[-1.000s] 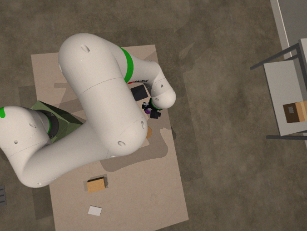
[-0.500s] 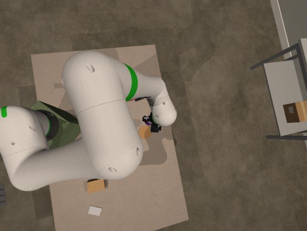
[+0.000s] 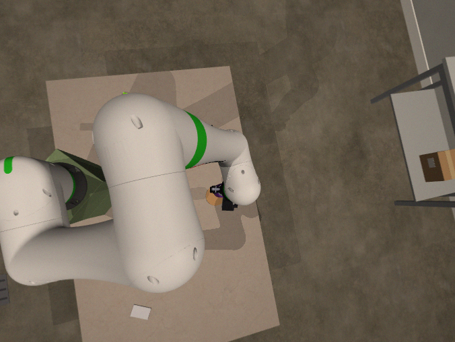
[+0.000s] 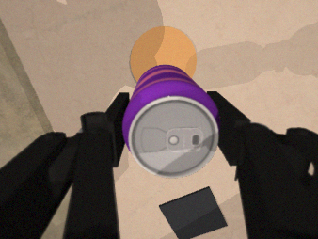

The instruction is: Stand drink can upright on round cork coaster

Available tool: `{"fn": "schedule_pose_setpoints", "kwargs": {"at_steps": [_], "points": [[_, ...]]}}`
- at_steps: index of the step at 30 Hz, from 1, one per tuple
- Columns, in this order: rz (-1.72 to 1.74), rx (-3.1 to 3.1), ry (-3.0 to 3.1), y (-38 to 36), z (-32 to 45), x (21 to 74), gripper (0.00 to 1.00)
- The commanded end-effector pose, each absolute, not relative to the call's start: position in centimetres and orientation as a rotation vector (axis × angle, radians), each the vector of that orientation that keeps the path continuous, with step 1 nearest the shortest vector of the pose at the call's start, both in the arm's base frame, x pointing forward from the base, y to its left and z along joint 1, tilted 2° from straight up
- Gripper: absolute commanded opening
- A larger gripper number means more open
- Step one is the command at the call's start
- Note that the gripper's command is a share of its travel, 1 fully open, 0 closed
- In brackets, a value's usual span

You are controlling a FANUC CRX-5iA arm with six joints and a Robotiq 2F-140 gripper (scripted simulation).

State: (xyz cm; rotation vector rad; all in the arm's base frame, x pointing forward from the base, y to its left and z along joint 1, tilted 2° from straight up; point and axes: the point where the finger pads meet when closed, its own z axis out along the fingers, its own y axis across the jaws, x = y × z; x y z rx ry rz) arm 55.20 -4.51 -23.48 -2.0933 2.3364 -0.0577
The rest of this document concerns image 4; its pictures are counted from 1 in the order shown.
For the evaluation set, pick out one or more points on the orange round disc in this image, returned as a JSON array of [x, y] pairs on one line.
[[163, 45]]

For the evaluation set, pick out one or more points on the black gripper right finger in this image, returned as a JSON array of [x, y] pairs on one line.
[[270, 169]]

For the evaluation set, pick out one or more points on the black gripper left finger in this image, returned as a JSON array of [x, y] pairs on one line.
[[83, 161]]

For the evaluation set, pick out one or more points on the dark grey square coaster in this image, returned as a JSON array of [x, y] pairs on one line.
[[194, 214]]

